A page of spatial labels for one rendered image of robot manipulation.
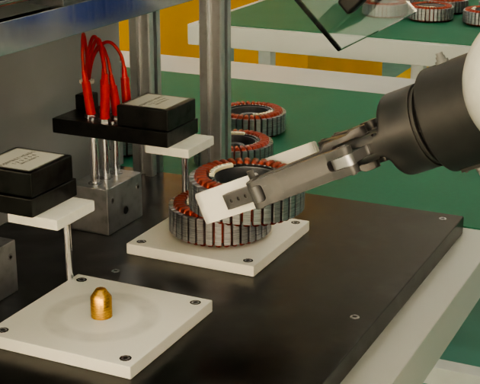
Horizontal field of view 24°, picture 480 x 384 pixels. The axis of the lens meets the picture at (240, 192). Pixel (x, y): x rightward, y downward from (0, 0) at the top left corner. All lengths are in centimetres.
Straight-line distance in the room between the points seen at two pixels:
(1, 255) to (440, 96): 44
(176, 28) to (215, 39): 356
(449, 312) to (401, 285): 6
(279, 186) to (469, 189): 58
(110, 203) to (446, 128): 46
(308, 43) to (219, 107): 122
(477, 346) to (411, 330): 171
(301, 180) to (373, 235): 31
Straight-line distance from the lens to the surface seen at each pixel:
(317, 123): 178
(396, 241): 123
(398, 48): 250
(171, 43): 495
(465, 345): 278
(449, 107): 91
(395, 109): 95
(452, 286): 118
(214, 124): 138
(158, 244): 118
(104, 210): 124
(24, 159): 101
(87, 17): 111
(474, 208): 142
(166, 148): 118
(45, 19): 105
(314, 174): 94
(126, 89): 125
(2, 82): 127
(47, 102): 134
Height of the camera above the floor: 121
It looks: 18 degrees down
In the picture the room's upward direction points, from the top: straight up
